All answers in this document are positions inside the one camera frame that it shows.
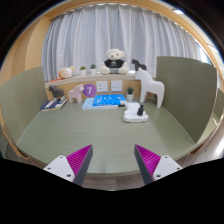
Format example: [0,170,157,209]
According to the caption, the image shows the small plant in white pot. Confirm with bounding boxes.
[125,86,135,103]

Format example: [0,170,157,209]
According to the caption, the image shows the dark grey horse figurine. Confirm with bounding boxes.
[48,84,66,102]

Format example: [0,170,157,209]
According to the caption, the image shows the ceiling lights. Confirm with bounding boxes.
[172,8,185,16]

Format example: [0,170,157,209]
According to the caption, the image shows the pink horse figurine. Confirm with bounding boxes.
[67,83,85,104]

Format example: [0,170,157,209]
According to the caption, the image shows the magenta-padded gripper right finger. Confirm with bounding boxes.
[134,144,184,186]

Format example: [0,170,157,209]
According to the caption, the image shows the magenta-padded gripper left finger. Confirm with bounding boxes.
[43,144,94,187]

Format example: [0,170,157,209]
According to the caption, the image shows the white wall socket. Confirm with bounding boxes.
[110,79,124,92]
[95,80,109,93]

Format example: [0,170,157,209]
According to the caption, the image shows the purple round number disc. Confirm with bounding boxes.
[82,83,98,98]

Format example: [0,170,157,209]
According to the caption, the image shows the light blue book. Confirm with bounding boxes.
[81,97,120,111]

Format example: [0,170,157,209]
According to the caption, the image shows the white bear-shaped power strip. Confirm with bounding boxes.
[122,101,149,124]

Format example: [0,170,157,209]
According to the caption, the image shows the grey-white curtain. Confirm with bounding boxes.
[41,3,201,83]

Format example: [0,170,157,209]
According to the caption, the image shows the small black charger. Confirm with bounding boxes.
[136,104,145,117]

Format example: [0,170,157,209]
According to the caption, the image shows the orange and cream plush toy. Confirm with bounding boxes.
[58,65,76,80]

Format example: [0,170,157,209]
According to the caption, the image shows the black horse figurine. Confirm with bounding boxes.
[130,58,148,72]

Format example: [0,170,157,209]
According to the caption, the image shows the dark navy book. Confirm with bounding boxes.
[40,97,68,112]

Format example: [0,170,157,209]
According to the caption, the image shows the large white horse figurine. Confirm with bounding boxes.
[134,67,166,109]

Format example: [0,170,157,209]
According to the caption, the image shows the cream teddy bear black shirt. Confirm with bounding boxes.
[99,48,130,76]

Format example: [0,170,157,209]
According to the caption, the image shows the green partition panel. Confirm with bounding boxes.
[0,65,49,144]
[155,55,218,144]
[213,88,224,120]

